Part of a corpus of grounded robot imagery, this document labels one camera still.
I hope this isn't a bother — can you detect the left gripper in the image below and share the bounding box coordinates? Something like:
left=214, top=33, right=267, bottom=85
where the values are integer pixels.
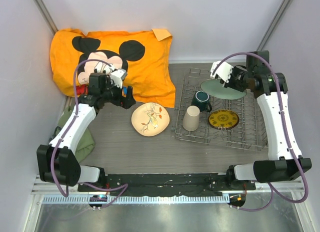
left=101, top=78, right=136, bottom=109

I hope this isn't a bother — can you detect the light green flower plate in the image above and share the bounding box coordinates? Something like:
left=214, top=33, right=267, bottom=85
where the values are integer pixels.
left=200, top=79, right=247, bottom=100

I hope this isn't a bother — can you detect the cream bird plate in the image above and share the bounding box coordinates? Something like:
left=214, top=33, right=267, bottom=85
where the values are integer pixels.
left=131, top=102, right=170, bottom=137

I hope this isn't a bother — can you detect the yellow brown patterned plate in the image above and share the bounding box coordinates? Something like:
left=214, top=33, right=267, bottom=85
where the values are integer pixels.
left=207, top=110, right=240, bottom=130

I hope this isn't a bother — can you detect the grey wire dish rack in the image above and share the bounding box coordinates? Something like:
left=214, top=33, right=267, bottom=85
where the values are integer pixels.
left=172, top=68, right=268, bottom=151

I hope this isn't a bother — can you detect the beige tumbler cup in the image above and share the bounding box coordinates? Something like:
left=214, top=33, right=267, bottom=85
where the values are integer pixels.
left=182, top=105, right=200, bottom=131

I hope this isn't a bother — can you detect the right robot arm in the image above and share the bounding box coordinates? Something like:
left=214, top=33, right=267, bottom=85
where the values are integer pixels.
left=210, top=51, right=312, bottom=190

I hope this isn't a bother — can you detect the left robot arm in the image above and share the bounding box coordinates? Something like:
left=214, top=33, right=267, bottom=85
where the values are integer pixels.
left=36, top=69, right=136, bottom=192

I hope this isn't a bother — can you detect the dark green mug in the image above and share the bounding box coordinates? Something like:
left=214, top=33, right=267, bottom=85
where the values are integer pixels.
left=191, top=91, right=212, bottom=112

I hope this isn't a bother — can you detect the orange Mickey Mouse cloth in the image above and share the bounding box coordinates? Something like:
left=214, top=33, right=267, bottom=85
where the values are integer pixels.
left=49, top=29, right=176, bottom=108

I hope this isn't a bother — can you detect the green cloth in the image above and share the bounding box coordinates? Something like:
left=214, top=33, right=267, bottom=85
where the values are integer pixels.
left=49, top=106, right=96, bottom=163

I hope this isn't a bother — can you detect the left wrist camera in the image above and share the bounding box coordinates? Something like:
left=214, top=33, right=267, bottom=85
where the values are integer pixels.
left=109, top=68, right=128, bottom=88

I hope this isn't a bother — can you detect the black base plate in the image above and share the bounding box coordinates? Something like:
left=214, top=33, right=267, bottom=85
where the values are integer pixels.
left=77, top=172, right=257, bottom=198

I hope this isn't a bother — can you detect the white slotted cable duct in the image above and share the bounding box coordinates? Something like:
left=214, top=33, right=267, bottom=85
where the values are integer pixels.
left=42, top=194, right=230, bottom=205

